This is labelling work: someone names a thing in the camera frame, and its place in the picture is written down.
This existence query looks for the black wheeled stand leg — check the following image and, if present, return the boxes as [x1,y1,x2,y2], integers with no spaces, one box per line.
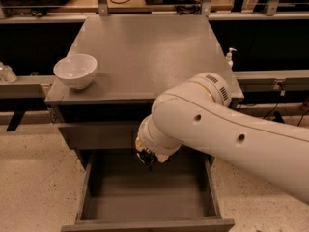
[273,111,285,124]

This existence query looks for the white ceramic bowl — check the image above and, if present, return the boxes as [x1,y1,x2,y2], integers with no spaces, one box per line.
[53,54,98,89]

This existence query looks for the closed grey top drawer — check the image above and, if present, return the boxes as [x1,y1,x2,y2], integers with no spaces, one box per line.
[59,122,139,150]

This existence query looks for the black floor cable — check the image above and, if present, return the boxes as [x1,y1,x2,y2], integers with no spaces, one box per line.
[262,80,309,128]

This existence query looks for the grey wooden drawer cabinet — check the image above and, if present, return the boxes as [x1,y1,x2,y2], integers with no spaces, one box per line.
[44,14,245,232]

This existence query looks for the grey metal rail frame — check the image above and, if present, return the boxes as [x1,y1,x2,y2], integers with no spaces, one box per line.
[0,0,309,17]

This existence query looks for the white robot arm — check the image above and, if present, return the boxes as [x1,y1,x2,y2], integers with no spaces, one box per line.
[135,72,309,203]

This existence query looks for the open grey middle drawer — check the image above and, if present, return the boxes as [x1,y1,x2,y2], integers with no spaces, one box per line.
[61,148,235,232]

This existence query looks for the white pump dispenser bottle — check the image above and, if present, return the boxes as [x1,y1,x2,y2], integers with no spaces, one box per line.
[225,47,237,68]

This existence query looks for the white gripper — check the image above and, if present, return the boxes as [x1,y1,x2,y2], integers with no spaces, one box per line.
[135,116,181,163]

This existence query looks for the black cable bundle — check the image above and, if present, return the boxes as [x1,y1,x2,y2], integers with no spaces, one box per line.
[175,0,203,16]

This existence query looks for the dark rxbar chocolate bar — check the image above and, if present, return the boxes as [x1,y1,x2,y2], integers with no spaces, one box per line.
[137,149,157,170]

